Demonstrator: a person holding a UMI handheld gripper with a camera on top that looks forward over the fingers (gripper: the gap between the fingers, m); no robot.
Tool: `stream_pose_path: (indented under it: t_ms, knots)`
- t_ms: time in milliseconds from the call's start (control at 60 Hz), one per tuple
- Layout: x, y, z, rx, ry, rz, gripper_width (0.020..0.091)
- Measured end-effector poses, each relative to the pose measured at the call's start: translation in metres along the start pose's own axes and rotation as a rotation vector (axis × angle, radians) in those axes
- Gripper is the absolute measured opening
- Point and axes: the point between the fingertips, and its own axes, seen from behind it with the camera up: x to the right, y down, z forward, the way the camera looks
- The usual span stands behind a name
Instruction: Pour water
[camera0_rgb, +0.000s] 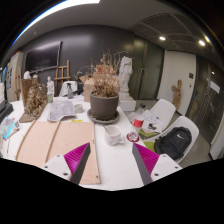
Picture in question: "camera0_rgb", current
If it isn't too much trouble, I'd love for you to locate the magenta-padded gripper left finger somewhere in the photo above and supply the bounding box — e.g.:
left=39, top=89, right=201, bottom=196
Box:
left=42, top=142, right=92, bottom=185

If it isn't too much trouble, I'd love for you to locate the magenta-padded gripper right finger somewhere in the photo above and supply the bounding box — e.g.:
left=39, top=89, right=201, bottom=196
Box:
left=131, top=143, right=183, bottom=186

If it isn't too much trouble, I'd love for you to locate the clear red-labelled drink bottle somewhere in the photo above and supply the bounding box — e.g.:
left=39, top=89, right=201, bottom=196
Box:
left=128, top=103, right=147, bottom=142

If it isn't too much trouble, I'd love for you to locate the black backpack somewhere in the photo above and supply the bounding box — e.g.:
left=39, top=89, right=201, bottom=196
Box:
left=153, top=126, right=193, bottom=161

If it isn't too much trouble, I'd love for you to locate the light wooden board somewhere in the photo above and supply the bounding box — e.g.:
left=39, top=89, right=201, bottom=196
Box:
left=15, top=120, right=102, bottom=185

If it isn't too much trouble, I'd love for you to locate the flat round red coaster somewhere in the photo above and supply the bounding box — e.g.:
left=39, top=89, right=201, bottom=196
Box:
left=126, top=130, right=141, bottom=144

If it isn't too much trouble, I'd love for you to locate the stack of papers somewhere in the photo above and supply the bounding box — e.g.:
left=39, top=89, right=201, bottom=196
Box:
left=128, top=109, right=164, bottom=134

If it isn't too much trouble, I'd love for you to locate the white chair with backpack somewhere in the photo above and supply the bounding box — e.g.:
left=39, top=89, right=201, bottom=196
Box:
left=143, top=115, right=200, bottom=164

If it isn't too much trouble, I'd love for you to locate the white relief model tray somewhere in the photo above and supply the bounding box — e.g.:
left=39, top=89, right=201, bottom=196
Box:
left=46, top=99, right=78, bottom=123

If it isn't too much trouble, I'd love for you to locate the white chair with papers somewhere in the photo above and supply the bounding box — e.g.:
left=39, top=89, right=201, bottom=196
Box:
left=128, top=98, right=177, bottom=134

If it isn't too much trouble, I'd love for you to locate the white mug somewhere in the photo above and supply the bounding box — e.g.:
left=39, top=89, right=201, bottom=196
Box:
left=103, top=124, right=126, bottom=147

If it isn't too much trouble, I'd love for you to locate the small white cup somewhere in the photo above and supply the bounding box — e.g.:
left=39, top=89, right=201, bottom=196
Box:
left=73, top=103, right=85, bottom=114

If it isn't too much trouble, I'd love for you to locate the grey plant saucer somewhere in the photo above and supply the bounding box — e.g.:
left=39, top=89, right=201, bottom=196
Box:
left=86, top=108, right=120, bottom=125

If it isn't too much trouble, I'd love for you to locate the golden brown sculpture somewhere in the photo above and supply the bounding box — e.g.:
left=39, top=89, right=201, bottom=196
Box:
left=18, top=78, right=49, bottom=124

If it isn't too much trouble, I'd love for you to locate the white statue plinth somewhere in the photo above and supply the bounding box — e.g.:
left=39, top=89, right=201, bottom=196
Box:
left=118, top=91, right=137, bottom=113

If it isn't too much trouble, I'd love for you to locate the wooden figure sculpture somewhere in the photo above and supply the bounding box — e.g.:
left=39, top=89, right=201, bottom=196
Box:
left=171, top=79, right=184, bottom=111

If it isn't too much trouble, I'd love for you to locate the dark grey plant pot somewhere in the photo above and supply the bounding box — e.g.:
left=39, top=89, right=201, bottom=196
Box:
left=89, top=92, right=120, bottom=122

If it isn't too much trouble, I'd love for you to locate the dark-topped spray bottle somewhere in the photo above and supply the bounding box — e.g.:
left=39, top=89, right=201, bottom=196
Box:
left=65, top=82, right=75, bottom=100

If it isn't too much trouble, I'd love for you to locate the white chair behind table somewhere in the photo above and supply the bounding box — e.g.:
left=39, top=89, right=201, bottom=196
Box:
left=59, top=80, right=78, bottom=98

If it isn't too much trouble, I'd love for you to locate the cardboard box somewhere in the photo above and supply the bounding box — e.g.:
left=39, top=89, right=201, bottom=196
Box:
left=79, top=73, right=116, bottom=103

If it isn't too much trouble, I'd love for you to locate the wooden easel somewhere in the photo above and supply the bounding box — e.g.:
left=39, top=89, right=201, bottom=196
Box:
left=53, top=59, right=72, bottom=98

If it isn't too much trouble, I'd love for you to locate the dried brown plant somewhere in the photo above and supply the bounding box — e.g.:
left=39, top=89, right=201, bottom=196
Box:
left=90, top=49, right=129, bottom=98

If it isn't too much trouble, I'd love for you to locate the dark double door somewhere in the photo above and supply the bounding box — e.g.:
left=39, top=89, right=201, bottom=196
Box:
left=129, top=36, right=165, bottom=101

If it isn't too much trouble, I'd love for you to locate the white plaster torso statue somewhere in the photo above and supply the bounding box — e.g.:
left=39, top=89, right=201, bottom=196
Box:
left=118, top=55, right=134, bottom=94

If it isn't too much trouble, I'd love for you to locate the white cabinet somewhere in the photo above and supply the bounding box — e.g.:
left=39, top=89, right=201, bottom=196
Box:
left=5, top=51, right=26, bottom=103

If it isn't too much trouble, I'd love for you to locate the black wall screen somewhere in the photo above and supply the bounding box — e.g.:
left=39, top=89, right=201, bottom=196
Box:
left=24, top=40, right=63, bottom=73

